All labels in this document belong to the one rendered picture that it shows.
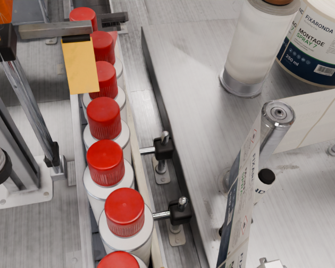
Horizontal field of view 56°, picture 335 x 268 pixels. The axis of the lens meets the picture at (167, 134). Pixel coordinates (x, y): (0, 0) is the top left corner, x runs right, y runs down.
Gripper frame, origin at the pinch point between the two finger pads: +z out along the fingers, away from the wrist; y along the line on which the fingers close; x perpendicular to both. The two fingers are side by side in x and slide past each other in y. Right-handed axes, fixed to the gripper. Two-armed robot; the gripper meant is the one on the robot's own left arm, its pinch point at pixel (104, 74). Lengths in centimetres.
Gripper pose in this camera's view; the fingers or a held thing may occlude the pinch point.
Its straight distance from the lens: 54.7
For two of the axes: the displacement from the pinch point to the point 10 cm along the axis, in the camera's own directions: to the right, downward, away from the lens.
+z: 1.3, 9.4, 3.0
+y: 9.6, -1.9, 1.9
